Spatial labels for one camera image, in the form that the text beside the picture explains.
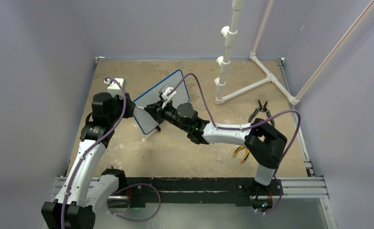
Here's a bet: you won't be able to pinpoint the aluminium rail frame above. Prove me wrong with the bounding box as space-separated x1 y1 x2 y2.
41 70 334 229

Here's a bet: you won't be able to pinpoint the white pipe with red stripe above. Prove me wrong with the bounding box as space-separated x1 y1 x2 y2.
293 0 374 104

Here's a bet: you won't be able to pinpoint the yellow handled pliers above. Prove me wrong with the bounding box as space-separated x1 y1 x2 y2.
233 146 251 164

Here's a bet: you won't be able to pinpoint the white PVC pipe stand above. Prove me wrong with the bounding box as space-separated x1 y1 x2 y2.
214 0 301 106

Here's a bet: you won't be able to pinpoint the black handled pliers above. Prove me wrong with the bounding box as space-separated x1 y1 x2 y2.
248 100 271 123

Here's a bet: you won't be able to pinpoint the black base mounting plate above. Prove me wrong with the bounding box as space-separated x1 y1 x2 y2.
120 177 284 208

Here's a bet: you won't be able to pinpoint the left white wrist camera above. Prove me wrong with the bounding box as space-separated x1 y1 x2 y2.
104 78 124 98

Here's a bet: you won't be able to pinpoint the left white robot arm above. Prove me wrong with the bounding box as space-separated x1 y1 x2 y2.
41 92 135 229

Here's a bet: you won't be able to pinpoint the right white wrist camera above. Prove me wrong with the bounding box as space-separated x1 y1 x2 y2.
159 85 176 109

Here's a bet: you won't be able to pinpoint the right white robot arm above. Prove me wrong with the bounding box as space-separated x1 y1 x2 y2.
144 103 287 194

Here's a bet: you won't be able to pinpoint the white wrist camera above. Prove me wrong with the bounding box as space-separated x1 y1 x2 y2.
104 78 124 98
159 85 176 109

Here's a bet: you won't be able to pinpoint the blue framed whiteboard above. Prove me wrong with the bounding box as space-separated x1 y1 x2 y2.
132 69 190 135

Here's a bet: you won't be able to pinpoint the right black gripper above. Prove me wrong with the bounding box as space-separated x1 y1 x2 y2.
145 98 190 132

